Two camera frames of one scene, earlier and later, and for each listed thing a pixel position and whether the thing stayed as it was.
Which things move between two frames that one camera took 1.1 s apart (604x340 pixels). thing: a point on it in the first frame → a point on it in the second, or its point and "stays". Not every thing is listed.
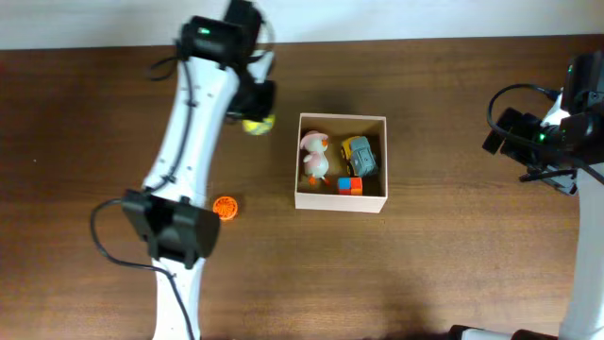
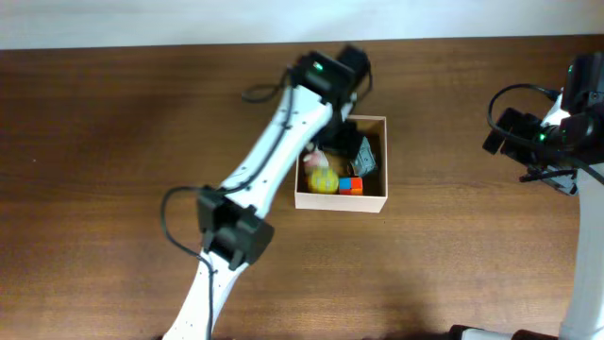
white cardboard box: [337, 127] stays
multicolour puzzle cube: [350, 186] stays
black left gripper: [262, 110] → [348, 144]
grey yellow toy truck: [359, 156] stays
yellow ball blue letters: [259, 128] → [323, 179]
